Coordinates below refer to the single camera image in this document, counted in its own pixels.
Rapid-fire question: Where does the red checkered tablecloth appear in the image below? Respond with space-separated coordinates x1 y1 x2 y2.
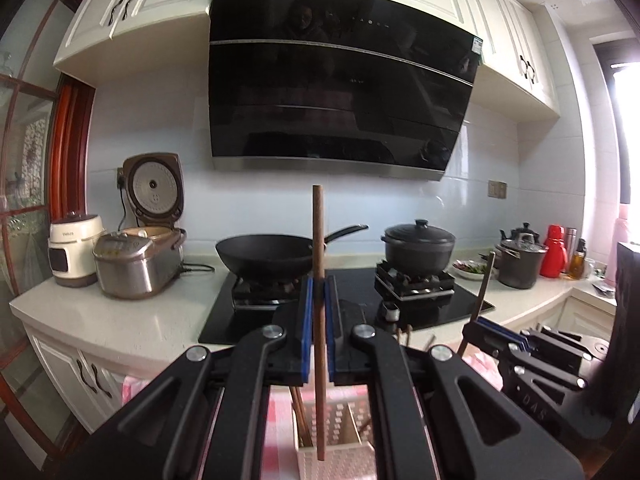
120 350 503 480

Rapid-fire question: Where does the black glass gas stove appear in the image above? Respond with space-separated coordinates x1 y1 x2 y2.
197 260 496 346

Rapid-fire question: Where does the glass door with red frame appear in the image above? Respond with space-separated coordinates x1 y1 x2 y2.
0 0 96 461

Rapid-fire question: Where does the red thermos jug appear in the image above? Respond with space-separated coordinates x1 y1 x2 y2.
540 224 568 278

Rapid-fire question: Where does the plate of chopped vegetables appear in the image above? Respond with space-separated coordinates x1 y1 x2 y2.
452 259 498 281

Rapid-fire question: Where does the silver rice cooker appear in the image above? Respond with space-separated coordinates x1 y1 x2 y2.
92 152 188 301

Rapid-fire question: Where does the black range hood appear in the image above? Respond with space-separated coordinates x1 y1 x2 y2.
207 0 486 182

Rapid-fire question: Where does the white plastic utensil basket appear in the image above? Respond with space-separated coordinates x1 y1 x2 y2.
292 385 376 480

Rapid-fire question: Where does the black wok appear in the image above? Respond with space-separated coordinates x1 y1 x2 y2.
215 224 370 277

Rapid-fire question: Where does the steel vacuum bottle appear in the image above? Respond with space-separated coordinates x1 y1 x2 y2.
565 227 579 273

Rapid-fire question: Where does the black lidded cooking pot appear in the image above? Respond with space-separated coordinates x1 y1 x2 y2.
382 219 457 278

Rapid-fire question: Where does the cooking oil bottle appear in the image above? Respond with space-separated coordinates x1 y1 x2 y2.
570 238 589 279

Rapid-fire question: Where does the black kettle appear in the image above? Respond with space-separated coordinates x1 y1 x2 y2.
500 222 541 246

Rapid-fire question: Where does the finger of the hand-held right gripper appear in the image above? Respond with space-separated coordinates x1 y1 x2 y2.
520 326 609 362
462 318 588 393

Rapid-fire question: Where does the white kitchen appliance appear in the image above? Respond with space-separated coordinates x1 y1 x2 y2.
48 212 106 288

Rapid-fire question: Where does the pink thermos bottle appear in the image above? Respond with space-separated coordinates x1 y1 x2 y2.
607 205 632 286

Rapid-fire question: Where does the dark framed window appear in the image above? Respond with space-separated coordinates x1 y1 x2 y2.
592 42 640 206

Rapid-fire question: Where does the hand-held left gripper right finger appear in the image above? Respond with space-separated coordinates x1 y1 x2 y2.
324 277 586 480

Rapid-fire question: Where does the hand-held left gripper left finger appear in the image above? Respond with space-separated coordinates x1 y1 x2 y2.
75 277 315 480

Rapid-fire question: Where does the white stone countertop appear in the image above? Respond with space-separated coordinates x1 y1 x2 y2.
10 255 621 376

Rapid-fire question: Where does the white lower cabinet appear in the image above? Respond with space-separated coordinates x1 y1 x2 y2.
545 295 621 346
20 322 151 436

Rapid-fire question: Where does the grey stock pot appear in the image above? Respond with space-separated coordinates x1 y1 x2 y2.
495 232 548 290

